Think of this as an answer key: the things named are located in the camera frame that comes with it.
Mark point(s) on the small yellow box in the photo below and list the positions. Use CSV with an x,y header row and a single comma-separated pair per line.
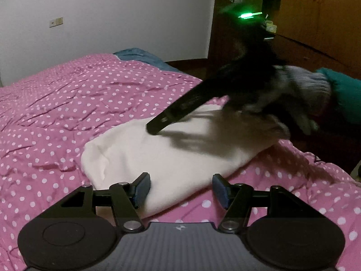
x,y
271,27

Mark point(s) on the person's right hand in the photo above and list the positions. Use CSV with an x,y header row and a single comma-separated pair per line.
x,y
304,87

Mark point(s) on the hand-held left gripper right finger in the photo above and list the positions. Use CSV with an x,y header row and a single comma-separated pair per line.
x,y
221,189

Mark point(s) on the pink polka dot blanket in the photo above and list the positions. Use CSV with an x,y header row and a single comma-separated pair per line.
x,y
56,113

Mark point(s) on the brown wooden wardrobe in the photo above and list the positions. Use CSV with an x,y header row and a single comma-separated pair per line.
x,y
318,5

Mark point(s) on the person's right forearm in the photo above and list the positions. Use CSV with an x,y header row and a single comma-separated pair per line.
x,y
347,96

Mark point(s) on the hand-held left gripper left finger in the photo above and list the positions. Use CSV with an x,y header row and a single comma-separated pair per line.
x,y
141,189

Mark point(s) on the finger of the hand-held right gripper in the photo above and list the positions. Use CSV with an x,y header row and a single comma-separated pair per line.
x,y
172,114

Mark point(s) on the white wall switch plate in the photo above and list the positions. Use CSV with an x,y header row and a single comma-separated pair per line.
x,y
56,22

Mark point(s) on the cream garment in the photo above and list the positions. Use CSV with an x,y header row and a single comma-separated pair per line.
x,y
169,161

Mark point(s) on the blue cloth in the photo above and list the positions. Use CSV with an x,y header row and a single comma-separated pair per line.
x,y
141,55

